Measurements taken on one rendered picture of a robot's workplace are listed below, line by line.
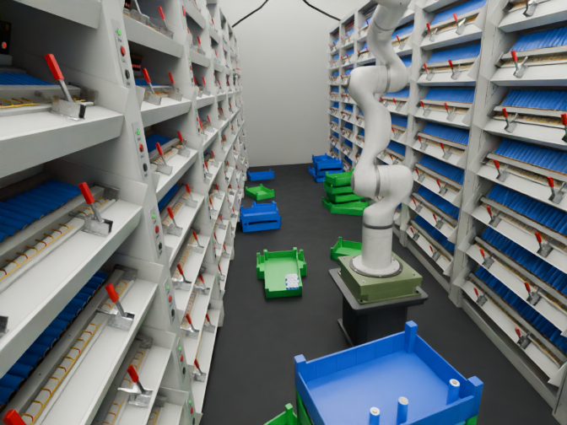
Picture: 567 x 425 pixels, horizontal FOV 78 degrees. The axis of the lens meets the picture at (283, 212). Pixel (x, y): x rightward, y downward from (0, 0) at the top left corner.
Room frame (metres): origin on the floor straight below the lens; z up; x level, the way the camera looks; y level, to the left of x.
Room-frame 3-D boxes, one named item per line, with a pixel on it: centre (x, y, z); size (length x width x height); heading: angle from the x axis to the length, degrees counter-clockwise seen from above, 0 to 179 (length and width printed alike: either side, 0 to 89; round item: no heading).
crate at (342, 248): (2.07, -0.47, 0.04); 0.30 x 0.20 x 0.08; 64
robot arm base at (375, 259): (1.30, -0.38, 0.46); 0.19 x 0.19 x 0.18
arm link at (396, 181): (1.30, -0.41, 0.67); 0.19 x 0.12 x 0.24; 89
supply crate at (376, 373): (0.54, -0.18, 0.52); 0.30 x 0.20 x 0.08; 109
